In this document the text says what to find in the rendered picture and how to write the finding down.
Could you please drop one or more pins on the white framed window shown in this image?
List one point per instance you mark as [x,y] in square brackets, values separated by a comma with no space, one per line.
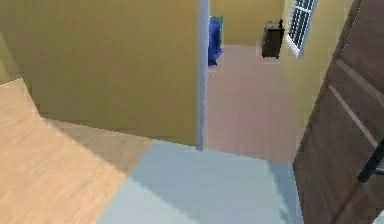
[300,23]

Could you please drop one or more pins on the dark brown cabinet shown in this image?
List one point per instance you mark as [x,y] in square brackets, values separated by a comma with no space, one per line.
[272,39]

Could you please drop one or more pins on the blue armchair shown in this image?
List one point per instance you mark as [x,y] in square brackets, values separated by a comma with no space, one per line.
[214,41]

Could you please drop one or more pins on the brown wooden room door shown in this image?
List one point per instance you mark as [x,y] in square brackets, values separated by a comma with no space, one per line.
[346,133]

